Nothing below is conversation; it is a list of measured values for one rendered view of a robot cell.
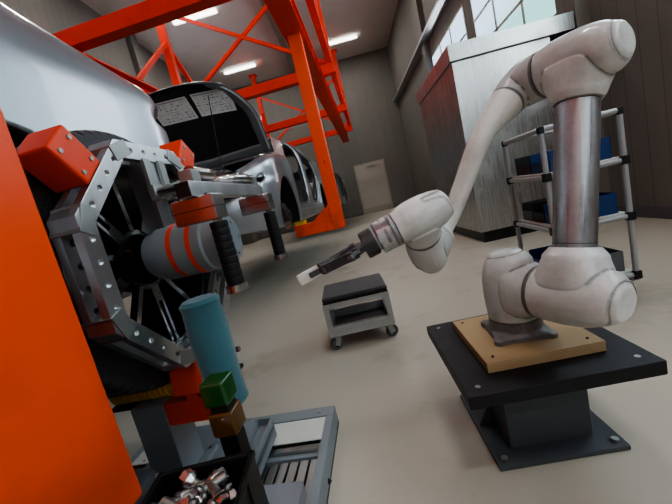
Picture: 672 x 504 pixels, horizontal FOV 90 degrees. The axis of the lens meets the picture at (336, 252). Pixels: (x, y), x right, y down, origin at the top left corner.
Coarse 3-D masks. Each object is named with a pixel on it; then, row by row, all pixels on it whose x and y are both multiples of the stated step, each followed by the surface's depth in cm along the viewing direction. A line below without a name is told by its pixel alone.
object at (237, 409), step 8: (232, 408) 52; (240, 408) 53; (216, 416) 51; (224, 416) 51; (232, 416) 51; (240, 416) 53; (216, 424) 51; (224, 424) 51; (232, 424) 51; (240, 424) 52; (216, 432) 51; (224, 432) 51; (232, 432) 51
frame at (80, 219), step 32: (128, 160) 77; (160, 160) 87; (64, 192) 64; (96, 192) 65; (64, 224) 59; (96, 224) 63; (64, 256) 61; (96, 256) 62; (96, 288) 61; (224, 288) 106; (96, 320) 62; (128, 320) 65; (128, 352) 70; (160, 352) 72; (192, 352) 83
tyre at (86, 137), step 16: (32, 176) 62; (32, 192) 61; (48, 192) 64; (48, 208) 63; (208, 272) 115; (80, 320) 65; (96, 352) 67; (112, 352) 70; (112, 368) 69; (128, 368) 73; (144, 368) 78; (112, 384) 69; (128, 384) 73; (144, 384) 77; (160, 384) 82
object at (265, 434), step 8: (256, 424) 122; (264, 424) 124; (272, 424) 123; (256, 432) 121; (264, 432) 116; (272, 432) 122; (256, 440) 116; (264, 440) 115; (272, 440) 120; (256, 448) 109; (264, 448) 113; (256, 456) 107; (264, 456) 112; (264, 464) 111
